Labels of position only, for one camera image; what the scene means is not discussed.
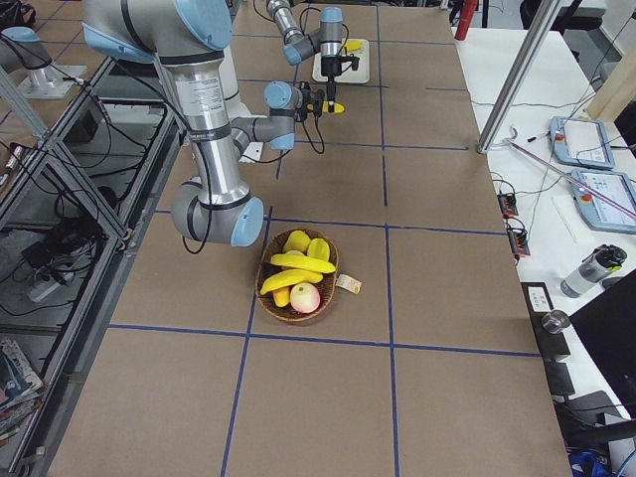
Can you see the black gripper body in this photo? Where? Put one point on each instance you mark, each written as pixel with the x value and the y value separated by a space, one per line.
pixel 329 69
pixel 311 99

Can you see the yellow banana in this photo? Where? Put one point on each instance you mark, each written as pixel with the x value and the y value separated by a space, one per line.
pixel 336 108
pixel 351 46
pixel 287 278
pixel 302 262

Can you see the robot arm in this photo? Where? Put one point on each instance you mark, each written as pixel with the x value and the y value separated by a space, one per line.
pixel 186 41
pixel 327 41

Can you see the brown wicker basket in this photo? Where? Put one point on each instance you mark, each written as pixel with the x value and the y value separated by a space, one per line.
pixel 277 302

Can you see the yellow lemon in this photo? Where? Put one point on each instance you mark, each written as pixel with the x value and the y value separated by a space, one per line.
pixel 297 240

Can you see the yellow starfruit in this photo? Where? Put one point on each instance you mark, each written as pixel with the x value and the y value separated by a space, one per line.
pixel 319 248

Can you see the red cylinder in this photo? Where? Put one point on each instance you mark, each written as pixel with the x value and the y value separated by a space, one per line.
pixel 467 12

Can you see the paper price tag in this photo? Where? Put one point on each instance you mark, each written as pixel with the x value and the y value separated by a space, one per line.
pixel 348 283

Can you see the red pink apple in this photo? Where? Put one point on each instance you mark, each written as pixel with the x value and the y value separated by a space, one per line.
pixel 304 298

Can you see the orange black electronics module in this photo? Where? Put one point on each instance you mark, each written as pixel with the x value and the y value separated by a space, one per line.
pixel 508 205

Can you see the far blue teach pendant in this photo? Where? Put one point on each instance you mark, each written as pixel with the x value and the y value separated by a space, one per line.
pixel 581 142

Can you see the blue teach pendant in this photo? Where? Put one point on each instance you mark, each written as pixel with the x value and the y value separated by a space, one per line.
pixel 581 142
pixel 604 199

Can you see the near blue teach pendant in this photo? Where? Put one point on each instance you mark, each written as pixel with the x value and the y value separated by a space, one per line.
pixel 604 199

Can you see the clear water bottle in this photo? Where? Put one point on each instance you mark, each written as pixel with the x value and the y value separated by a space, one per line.
pixel 603 261

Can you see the stack of cloth books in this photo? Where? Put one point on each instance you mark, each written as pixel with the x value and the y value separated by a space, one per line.
pixel 21 388

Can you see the aluminium frame post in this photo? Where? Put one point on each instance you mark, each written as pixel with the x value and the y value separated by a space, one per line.
pixel 541 25

